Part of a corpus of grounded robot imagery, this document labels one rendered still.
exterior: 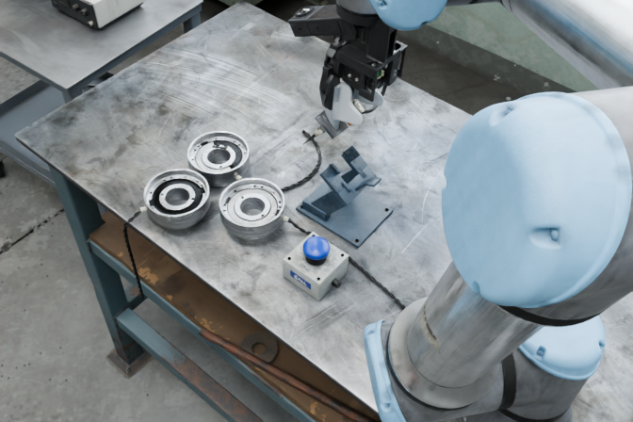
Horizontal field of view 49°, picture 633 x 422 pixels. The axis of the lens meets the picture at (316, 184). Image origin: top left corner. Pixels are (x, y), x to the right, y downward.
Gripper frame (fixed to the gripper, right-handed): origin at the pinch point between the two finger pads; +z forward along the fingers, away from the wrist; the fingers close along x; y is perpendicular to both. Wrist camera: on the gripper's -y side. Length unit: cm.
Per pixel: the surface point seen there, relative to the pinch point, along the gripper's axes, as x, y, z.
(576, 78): 149, 1, 84
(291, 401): -22, 10, 46
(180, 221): -20.4, -14.6, 17.7
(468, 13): 150, -45, 79
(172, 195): -16.5, -20.5, 19.2
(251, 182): -7.4, -11.3, 16.9
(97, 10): 17, -83, 28
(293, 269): -16.8, 5.5, 16.1
